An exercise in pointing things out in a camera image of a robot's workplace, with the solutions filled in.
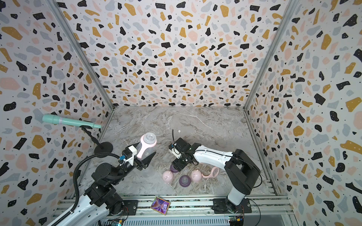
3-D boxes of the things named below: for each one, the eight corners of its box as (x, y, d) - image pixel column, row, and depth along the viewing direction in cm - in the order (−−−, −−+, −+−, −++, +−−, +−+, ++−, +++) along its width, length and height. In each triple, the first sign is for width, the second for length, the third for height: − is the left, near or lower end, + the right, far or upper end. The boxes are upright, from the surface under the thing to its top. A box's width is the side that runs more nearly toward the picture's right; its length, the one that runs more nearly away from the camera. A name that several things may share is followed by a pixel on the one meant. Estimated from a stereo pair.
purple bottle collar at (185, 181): (179, 187, 83) (179, 185, 80) (179, 176, 87) (179, 174, 84) (190, 187, 83) (190, 185, 81) (190, 176, 87) (190, 174, 85)
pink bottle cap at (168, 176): (161, 179, 85) (160, 176, 82) (167, 171, 89) (166, 168, 85) (169, 184, 83) (168, 182, 80) (175, 176, 87) (174, 173, 83)
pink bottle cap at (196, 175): (191, 181, 84) (191, 178, 81) (191, 172, 88) (191, 169, 84) (201, 181, 85) (202, 178, 81) (201, 172, 88) (201, 169, 84)
